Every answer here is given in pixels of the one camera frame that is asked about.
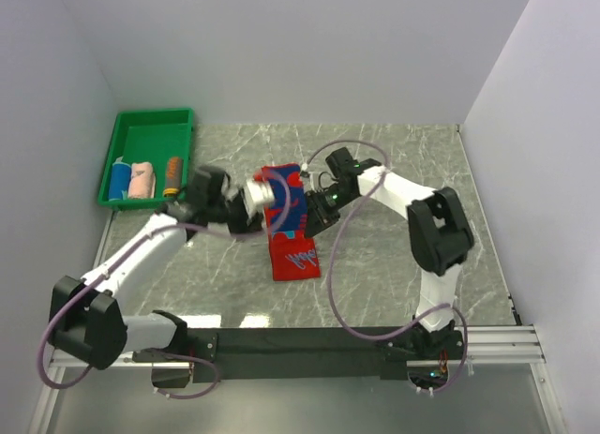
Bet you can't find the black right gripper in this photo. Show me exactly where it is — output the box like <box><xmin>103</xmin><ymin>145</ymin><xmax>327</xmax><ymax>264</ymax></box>
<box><xmin>303</xmin><ymin>185</ymin><xmax>357</xmax><ymax>240</ymax></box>

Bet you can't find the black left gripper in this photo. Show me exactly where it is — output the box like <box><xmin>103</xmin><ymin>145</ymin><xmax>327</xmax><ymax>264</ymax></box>
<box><xmin>207</xmin><ymin>184</ymin><xmax>264</xmax><ymax>242</ymax></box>

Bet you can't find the red and blue towel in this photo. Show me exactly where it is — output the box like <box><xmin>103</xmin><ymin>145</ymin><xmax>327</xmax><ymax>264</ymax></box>
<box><xmin>254</xmin><ymin>163</ymin><xmax>321</xmax><ymax>281</ymax></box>

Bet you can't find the orange and grey towel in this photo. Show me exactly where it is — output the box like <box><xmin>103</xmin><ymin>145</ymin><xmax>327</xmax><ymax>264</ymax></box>
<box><xmin>162</xmin><ymin>157</ymin><xmax>183</xmax><ymax>198</ymax></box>

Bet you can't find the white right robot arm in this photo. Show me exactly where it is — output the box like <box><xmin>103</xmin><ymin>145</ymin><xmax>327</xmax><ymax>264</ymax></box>
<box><xmin>305</xmin><ymin>141</ymin><xmax>474</xmax><ymax>358</ymax></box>

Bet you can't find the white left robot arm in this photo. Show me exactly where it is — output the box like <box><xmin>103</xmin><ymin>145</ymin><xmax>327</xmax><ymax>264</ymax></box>
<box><xmin>41</xmin><ymin>166</ymin><xmax>275</xmax><ymax>370</ymax></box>

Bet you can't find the pink rolled towel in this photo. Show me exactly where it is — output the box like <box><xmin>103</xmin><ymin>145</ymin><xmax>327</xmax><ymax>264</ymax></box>
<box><xmin>127</xmin><ymin>162</ymin><xmax>156</xmax><ymax>200</ymax></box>

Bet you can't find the green plastic tray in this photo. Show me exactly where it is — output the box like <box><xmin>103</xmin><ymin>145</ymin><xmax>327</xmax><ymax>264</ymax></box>
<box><xmin>97</xmin><ymin>108</ymin><xmax>195</xmax><ymax>211</ymax></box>

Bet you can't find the blue rolled towel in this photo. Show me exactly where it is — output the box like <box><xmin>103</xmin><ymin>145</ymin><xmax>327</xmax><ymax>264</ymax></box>
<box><xmin>108</xmin><ymin>157</ymin><xmax>131</xmax><ymax>202</ymax></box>

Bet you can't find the black base beam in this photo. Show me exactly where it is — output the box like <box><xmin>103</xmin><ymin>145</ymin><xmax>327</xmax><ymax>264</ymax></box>
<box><xmin>131</xmin><ymin>325</ymin><xmax>466</xmax><ymax>389</ymax></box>

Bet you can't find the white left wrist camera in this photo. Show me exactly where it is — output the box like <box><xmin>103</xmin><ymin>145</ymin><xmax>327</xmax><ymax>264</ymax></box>
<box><xmin>242</xmin><ymin>179</ymin><xmax>276</xmax><ymax>218</ymax></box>

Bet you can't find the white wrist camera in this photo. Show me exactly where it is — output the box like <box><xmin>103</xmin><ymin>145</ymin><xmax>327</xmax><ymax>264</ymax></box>
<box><xmin>300</xmin><ymin>163</ymin><xmax>329</xmax><ymax>191</ymax></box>
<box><xmin>242</xmin><ymin>179</ymin><xmax>276</xmax><ymax>218</ymax></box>

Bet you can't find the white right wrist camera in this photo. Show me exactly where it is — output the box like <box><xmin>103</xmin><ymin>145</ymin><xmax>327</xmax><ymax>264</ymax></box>
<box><xmin>300</xmin><ymin>163</ymin><xmax>329</xmax><ymax>191</ymax></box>

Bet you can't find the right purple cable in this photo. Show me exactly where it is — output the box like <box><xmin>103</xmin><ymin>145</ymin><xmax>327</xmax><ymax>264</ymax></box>
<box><xmin>302</xmin><ymin>139</ymin><xmax>470</xmax><ymax>395</ymax></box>

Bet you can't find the aluminium rail frame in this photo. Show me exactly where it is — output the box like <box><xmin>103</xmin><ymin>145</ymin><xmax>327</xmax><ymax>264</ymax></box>
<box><xmin>31</xmin><ymin>326</ymin><xmax>567</xmax><ymax>433</ymax></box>

